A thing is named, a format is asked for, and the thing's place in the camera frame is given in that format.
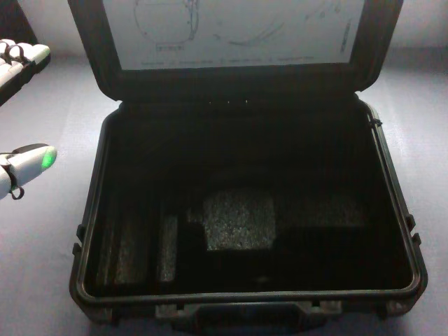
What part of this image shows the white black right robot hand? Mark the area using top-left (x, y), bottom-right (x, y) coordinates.
top-left (0, 38), bottom-right (59, 202)

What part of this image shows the grey foam case insert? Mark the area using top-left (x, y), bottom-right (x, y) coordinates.
top-left (94, 187), bottom-right (368, 285)

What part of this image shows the black hard plastic case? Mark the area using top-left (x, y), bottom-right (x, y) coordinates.
top-left (66, 0), bottom-right (430, 333)

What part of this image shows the white printed paper sheet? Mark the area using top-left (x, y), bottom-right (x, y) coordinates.
top-left (104, 0), bottom-right (367, 71)

